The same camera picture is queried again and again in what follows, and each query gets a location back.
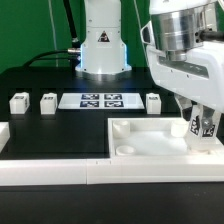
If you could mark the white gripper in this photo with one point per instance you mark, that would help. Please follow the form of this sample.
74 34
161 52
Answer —
200 78

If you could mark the white square table top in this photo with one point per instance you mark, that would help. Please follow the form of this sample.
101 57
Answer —
151 139

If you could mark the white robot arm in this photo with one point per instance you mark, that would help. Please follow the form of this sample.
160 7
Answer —
185 52

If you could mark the white marker sheet with tags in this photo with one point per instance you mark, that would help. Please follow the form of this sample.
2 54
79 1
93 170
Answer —
101 101

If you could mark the white U-shaped obstacle fence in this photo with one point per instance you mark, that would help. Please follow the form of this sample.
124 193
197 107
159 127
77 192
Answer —
108 170

